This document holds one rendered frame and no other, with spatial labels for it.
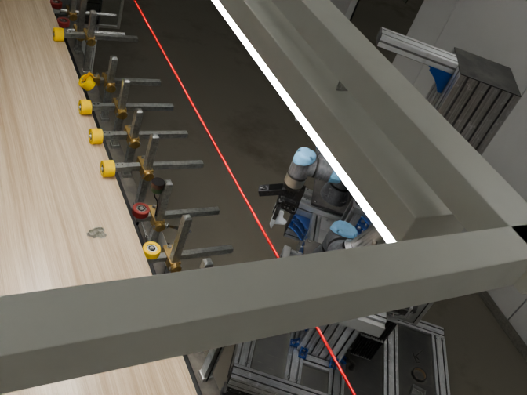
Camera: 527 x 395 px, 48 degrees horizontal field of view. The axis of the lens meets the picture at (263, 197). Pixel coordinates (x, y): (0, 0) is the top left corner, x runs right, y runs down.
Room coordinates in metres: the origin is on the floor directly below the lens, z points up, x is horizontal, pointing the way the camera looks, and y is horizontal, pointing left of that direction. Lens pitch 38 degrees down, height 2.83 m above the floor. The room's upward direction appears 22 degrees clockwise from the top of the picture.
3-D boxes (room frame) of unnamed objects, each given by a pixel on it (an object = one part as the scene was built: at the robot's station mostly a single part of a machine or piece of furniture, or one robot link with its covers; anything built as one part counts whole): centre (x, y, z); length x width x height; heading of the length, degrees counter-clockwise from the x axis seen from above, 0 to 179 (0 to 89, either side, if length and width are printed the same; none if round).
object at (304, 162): (1.81, -0.09, 1.61); 0.09 x 0.08 x 0.11; 102
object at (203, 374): (1.44, -0.06, 0.92); 0.05 x 0.04 x 0.45; 39
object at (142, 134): (2.49, 0.72, 0.95); 0.50 x 0.04 x 0.04; 129
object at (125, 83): (2.61, 0.90, 0.91); 0.03 x 0.03 x 0.48; 39
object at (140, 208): (2.01, 0.51, 0.85); 0.08 x 0.08 x 0.11
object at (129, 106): (2.68, 0.87, 0.95); 0.50 x 0.04 x 0.04; 129
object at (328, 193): (2.50, -0.34, 1.09); 0.15 x 0.15 x 0.10
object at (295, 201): (1.81, -0.09, 1.46); 0.09 x 0.08 x 0.12; 95
